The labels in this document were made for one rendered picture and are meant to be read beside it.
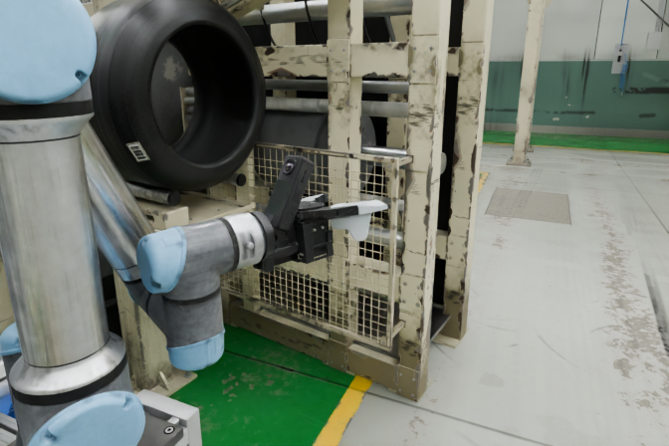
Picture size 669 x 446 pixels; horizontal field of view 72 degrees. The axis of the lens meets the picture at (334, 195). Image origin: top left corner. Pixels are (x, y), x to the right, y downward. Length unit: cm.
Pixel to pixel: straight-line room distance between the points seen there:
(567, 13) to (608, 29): 78
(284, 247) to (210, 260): 13
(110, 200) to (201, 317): 20
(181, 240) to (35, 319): 17
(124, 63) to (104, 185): 71
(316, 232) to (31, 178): 37
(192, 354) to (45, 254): 23
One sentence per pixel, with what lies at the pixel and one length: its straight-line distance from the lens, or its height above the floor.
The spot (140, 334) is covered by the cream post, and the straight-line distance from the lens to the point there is 201.
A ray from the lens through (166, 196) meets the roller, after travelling 145.
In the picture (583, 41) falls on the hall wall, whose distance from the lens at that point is 1042.
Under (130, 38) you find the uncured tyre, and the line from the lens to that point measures 136.
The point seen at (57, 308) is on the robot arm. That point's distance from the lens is 56.
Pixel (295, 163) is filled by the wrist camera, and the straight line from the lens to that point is 68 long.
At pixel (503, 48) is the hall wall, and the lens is 1044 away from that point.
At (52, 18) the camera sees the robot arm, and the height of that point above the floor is 132.
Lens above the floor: 128
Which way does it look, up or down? 15 degrees down
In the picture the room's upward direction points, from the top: straight up
